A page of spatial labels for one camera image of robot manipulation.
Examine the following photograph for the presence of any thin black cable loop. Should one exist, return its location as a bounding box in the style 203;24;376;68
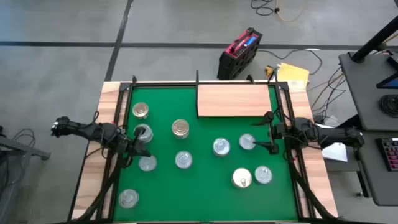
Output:
11;128;37;147

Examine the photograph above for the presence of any wooden shelf board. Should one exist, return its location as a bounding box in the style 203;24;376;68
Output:
197;83;272;118

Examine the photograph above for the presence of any blue Wild Planet can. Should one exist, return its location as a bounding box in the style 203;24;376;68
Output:
231;167;253;189

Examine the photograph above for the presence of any coiled black cable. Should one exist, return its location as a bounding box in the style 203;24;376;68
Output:
378;94;398;119

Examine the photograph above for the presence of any teal tuna can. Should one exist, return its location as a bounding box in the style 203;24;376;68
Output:
239;133;257;151

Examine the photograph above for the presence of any silver lid tuna can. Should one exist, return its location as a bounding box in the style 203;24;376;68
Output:
254;166;273;185

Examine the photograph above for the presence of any large silver lid can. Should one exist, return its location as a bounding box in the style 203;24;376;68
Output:
118;188;141;209

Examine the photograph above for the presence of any crumpled white paper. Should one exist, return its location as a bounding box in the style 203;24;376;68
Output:
312;114;340;129

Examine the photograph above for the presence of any grey desk with keyboard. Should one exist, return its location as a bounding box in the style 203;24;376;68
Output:
351;129;398;207

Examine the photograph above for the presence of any green Bumble Bee tuna can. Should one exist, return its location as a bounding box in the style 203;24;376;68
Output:
133;123;154;144

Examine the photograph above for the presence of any white paper sheet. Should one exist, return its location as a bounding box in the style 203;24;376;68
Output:
320;141;348;163

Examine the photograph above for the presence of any grey metal stand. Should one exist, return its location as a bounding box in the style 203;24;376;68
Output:
0;124;52;224

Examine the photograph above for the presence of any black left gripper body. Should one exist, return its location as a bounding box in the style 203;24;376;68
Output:
119;132;141;158

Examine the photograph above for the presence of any red black tool case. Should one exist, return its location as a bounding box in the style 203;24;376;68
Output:
216;27;264;81

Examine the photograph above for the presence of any black backlit keyboard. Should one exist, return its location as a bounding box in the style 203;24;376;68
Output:
375;136;398;172

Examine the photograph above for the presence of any black cable bundle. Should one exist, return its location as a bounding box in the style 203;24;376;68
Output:
310;65;348;114

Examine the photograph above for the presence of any yellow paper pad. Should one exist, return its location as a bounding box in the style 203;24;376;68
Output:
276;62;310;91

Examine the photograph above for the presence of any black looped floor cable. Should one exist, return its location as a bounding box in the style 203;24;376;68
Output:
250;0;275;16

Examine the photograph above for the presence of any tablet with blue screen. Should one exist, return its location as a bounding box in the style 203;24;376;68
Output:
376;70;398;90

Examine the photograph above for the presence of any orange floor cable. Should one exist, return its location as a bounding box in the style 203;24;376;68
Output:
274;0;308;23

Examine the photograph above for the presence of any blue albacore tuna can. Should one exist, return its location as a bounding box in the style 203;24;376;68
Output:
138;154;158;172

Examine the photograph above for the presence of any black desk device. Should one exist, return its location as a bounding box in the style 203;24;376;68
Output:
387;51;398;71

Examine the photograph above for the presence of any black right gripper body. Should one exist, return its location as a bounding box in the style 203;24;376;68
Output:
269;118;289;155

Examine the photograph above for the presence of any blue red tuna can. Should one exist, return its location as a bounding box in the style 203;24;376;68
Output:
132;101;150;119

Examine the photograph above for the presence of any black slanted pole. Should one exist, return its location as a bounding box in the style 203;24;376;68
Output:
350;14;398;64

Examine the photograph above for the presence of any black table frame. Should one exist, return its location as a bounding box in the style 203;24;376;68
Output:
67;74;343;224

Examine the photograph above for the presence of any green table mat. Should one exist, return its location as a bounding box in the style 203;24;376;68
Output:
112;85;300;222

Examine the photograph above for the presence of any black desk leg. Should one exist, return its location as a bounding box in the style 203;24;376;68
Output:
353;146;371;199

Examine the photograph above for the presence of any blue can gold lid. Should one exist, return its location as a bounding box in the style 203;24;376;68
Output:
171;119;190;138

